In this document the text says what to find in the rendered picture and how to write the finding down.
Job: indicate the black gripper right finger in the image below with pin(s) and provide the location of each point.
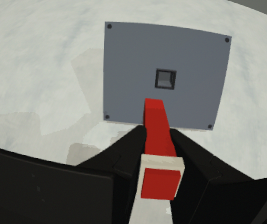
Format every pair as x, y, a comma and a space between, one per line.
213, 192

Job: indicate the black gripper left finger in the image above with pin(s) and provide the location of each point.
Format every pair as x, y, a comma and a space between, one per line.
99, 191

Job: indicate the grey sloped panel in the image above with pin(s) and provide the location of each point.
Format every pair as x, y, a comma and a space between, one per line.
184, 68

